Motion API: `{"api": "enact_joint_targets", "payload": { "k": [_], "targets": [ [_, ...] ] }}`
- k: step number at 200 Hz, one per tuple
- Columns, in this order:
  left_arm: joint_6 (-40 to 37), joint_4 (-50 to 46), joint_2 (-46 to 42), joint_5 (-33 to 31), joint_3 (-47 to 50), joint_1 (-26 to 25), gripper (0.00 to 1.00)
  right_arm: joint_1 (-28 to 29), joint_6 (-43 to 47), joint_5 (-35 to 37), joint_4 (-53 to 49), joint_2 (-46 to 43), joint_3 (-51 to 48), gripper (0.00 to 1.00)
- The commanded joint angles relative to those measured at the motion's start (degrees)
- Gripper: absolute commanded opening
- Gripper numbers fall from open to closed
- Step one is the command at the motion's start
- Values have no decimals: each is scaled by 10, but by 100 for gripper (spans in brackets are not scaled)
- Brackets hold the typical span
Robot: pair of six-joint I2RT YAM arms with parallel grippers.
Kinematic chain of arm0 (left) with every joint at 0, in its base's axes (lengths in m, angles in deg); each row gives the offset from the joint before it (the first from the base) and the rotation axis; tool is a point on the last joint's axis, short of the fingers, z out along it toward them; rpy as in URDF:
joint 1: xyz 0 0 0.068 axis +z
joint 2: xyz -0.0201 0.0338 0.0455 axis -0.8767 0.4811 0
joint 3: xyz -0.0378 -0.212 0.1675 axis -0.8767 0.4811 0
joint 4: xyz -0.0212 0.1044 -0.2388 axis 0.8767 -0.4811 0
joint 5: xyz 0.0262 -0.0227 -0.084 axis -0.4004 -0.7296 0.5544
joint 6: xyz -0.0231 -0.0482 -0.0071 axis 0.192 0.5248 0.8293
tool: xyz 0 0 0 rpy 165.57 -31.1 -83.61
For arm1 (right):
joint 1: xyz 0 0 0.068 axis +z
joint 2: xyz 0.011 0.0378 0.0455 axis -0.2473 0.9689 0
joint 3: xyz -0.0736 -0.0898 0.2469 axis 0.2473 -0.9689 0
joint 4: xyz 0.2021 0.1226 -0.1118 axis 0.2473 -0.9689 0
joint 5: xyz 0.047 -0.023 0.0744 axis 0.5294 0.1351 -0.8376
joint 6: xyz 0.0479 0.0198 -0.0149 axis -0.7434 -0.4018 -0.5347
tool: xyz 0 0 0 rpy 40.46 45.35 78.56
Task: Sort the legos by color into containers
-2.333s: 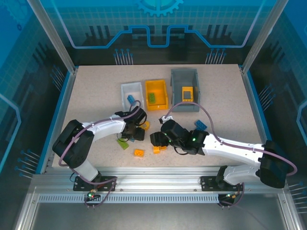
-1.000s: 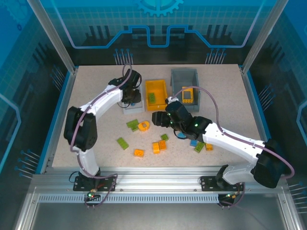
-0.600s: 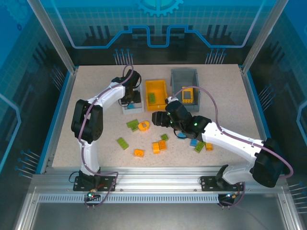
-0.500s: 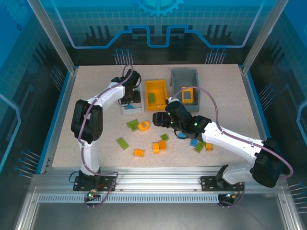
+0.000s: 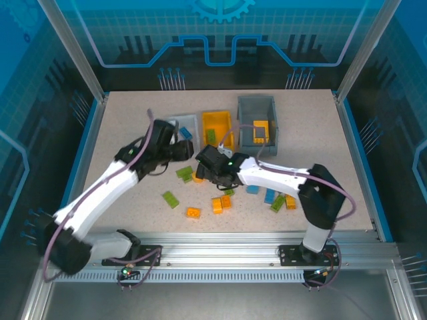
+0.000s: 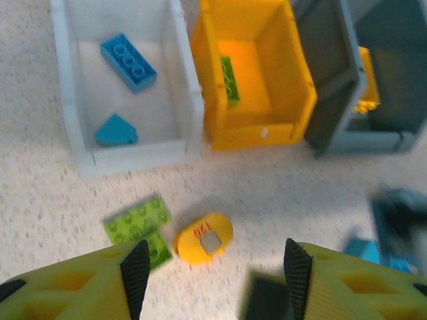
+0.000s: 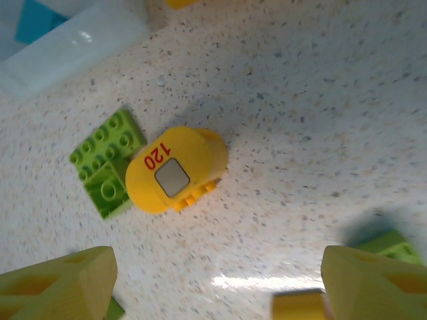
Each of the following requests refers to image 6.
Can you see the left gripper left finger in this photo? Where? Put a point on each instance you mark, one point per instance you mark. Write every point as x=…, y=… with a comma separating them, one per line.
x=66, y=293

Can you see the blue sloped lego piece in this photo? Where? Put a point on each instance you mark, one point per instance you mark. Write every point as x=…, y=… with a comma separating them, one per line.
x=115, y=131

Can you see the orange oval lego piece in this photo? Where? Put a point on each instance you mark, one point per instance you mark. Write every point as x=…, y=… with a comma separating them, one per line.
x=190, y=246

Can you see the yellow plastic bin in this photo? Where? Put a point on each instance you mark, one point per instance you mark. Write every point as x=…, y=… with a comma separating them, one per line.
x=253, y=136

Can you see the green lego brick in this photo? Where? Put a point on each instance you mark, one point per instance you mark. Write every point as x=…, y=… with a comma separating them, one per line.
x=230, y=83

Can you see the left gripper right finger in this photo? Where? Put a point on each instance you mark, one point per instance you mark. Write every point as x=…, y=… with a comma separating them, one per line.
x=350, y=293

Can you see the white plastic bin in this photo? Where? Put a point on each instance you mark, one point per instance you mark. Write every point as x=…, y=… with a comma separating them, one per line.
x=140, y=160

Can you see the green lego plate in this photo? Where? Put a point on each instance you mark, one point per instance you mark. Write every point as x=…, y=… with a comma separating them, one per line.
x=136, y=220

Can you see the yellow lego window frame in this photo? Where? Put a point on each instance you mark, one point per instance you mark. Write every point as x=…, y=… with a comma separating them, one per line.
x=368, y=83

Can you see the grey plastic bin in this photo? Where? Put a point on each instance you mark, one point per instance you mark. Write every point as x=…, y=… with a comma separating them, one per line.
x=333, y=100

